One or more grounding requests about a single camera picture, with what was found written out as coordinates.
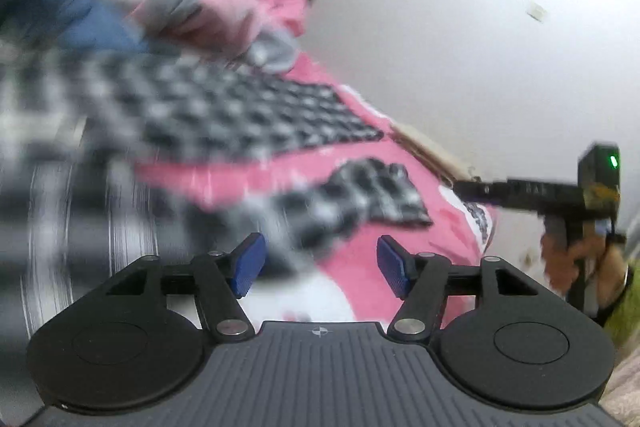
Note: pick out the pale wall sticker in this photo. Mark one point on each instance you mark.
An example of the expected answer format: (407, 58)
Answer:
(537, 11)

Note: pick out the black white plaid shirt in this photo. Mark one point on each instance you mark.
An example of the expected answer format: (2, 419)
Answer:
(200, 112)

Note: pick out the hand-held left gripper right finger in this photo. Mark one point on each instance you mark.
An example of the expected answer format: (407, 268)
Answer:
(392, 264)

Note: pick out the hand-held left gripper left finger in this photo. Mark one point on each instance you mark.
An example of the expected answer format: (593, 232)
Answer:
(250, 264)

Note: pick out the pink floral blanket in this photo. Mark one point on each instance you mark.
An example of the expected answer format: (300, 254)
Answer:
(350, 267)

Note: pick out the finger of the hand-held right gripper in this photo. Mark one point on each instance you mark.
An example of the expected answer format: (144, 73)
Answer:
(482, 193)

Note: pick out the person's right hand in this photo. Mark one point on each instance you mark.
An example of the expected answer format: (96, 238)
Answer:
(555, 262)

